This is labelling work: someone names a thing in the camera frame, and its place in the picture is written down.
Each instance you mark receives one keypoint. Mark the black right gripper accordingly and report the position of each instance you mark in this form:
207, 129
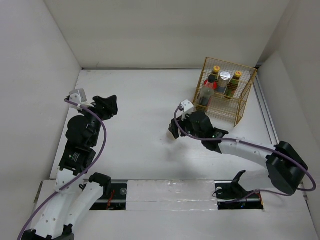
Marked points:
174, 128

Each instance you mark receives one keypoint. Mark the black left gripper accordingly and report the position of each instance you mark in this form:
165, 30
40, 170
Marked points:
106, 106

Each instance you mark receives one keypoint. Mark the tall dark soy sauce bottle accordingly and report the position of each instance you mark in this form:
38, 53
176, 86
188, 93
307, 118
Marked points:
206, 94

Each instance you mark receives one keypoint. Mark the red lid sauce jar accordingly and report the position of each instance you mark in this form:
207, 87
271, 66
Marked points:
205, 84

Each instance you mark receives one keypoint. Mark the yellow cap sauce bottle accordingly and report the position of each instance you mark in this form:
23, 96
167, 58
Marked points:
215, 72
233, 85

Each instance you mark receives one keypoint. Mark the silver lid white granule jar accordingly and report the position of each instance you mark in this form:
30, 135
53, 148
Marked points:
223, 80

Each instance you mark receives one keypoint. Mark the yellow-green lid spice shaker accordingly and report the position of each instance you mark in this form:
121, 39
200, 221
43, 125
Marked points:
170, 136

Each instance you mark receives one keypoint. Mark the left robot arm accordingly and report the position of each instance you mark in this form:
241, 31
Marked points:
74, 196

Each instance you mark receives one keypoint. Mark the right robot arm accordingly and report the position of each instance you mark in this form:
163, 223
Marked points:
283, 168

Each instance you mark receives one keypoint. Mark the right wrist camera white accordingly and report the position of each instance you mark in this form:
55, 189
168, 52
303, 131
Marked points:
186, 107

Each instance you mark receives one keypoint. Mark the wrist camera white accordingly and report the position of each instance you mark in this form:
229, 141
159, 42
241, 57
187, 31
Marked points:
186, 107
76, 98

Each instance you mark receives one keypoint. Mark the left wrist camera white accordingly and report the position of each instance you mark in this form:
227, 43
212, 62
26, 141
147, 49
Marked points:
76, 98

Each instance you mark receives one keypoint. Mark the gold wire rack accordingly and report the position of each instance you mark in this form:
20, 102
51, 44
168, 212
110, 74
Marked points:
231, 110

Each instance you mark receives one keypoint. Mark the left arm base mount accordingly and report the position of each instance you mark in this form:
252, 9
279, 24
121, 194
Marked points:
115, 201

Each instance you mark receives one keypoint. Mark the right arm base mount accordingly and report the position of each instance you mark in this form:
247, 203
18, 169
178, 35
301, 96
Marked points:
232, 197

